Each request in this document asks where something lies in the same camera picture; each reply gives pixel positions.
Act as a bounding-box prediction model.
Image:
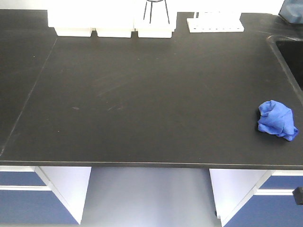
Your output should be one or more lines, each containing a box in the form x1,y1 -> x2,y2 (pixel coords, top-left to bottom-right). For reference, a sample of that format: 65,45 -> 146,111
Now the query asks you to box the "white box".
93,0 -> 134,38
134,0 -> 177,38
47,0 -> 93,37

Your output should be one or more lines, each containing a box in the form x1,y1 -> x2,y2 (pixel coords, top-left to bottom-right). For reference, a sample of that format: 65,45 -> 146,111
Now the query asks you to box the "white box middle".
93,0 -> 134,38

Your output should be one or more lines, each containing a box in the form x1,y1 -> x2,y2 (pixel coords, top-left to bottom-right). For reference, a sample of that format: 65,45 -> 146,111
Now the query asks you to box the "right blue cabinet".
209,169 -> 303,227

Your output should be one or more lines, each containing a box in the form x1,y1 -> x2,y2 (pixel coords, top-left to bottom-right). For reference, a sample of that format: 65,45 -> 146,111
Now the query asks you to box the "black sink basin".
267,35 -> 303,102

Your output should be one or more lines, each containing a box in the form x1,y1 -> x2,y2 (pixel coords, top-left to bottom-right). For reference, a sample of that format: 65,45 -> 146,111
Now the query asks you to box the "blue cabinet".
209,169 -> 303,227
0,166 -> 91,225

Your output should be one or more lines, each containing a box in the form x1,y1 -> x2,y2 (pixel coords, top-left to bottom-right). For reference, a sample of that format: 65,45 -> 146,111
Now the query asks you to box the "blue container top right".
278,0 -> 303,25

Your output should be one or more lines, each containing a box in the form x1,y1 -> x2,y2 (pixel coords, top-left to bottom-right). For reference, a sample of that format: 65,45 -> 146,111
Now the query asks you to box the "left blue cabinet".
0,166 -> 91,225

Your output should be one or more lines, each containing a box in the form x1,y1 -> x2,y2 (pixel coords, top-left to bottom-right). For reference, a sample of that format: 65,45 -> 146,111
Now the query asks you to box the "white box left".
47,0 -> 93,37

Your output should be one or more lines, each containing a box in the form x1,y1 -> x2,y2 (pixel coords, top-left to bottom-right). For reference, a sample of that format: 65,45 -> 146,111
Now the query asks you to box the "black wire stand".
143,0 -> 170,25

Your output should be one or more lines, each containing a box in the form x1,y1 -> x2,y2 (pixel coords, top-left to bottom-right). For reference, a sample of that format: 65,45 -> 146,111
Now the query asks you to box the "white box right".
134,0 -> 177,38

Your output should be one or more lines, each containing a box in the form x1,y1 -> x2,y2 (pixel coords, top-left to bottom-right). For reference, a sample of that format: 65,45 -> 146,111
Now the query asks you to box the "white tube rack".
187,12 -> 244,33

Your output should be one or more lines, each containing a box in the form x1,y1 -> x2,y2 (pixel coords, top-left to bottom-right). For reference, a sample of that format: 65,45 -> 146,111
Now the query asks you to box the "blue cloth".
258,100 -> 299,141

